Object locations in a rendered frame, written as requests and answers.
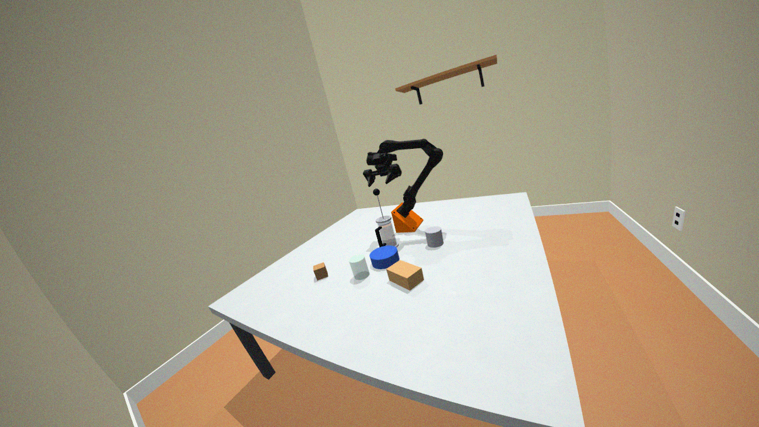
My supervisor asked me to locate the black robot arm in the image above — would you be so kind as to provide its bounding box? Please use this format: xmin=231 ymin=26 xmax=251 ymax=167
xmin=366 ymin=139 xmax=443 ymax=218

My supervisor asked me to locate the blue cylinder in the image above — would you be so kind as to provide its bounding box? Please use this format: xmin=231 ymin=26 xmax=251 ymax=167
xmin=369 ymin=246 xmax=400 ymax=269

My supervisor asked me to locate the french press with black knob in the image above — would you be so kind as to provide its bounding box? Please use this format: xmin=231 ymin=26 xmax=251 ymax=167
xmin=373 ymin=189 xmax=399 ymax=248

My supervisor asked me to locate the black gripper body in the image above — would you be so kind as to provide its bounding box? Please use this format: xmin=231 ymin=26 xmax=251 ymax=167
xmin=363 ymin=160 xmax=402 ymax=181

